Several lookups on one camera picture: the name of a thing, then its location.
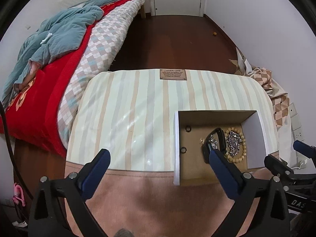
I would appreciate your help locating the bed with red blanket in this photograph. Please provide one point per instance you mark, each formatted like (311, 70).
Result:
(44, 103)

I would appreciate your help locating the white power strip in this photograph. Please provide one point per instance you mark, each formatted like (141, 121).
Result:
(297, 126)

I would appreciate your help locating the pink cloth item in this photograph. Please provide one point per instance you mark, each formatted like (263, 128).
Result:
(19, 195)

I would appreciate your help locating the checkered bed sheet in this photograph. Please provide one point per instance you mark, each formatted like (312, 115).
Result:
(98, 44)

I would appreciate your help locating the wooden bed leg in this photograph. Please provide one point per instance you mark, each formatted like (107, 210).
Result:
(143, 11)

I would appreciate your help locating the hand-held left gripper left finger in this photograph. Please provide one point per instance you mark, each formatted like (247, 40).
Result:
(96, 175)

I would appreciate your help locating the white cardboard box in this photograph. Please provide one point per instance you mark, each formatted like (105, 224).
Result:
(255, 140)

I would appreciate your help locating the white cloth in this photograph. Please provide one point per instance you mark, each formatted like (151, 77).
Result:
(284, 133)

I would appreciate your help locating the brown checkered cloth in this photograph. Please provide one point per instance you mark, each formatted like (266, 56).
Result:
(274, 88)

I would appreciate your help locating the black smart wristband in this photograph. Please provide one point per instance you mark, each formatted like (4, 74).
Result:
(220, 137)

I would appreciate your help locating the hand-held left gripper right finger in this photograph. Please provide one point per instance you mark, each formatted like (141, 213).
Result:
(223, 175)

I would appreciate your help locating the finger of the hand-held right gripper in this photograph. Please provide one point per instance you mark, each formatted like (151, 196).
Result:
(305, 148)
(277, 164)

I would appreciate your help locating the teal quilt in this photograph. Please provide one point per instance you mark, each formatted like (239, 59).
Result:
(61, 34)

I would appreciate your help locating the striped and pink tablecloth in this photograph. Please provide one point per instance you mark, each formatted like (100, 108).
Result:
(128, 128)

